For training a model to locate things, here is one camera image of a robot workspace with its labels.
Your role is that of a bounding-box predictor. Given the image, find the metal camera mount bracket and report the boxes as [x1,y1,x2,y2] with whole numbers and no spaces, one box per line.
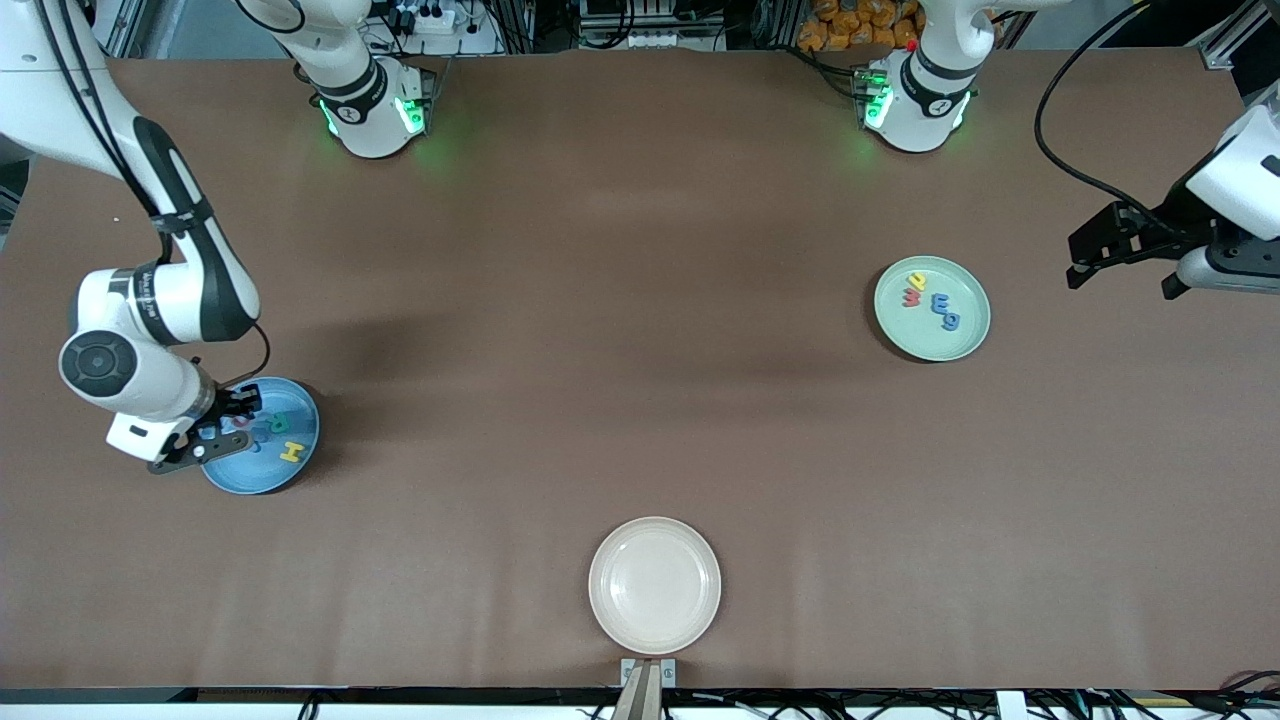
[620,658,678,720]

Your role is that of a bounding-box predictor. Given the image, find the blue plate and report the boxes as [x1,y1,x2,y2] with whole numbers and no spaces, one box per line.
[200,377,322,496]

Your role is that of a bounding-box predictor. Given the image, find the grey equipment rack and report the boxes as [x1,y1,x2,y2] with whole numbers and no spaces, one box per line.
[575,0,726,51]

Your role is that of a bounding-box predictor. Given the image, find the aluminium frame post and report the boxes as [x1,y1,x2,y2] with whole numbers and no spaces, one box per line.
[1198,0,1280,71]

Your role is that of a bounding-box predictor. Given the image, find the white power strip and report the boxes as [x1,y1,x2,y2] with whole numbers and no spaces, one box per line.
[385,0,501,56]

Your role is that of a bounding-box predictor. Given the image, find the green plate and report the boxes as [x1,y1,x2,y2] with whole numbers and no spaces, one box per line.
[873,255,992,362]

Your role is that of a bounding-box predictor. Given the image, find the beige plate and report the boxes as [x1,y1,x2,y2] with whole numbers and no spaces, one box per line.
[588,516,722,656]

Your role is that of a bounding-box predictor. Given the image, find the black cables under table edge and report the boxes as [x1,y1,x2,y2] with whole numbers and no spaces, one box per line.
[1040,668,1280,720]

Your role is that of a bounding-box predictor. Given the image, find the orange netted bag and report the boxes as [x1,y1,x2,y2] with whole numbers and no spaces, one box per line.
[797,0,926,53]

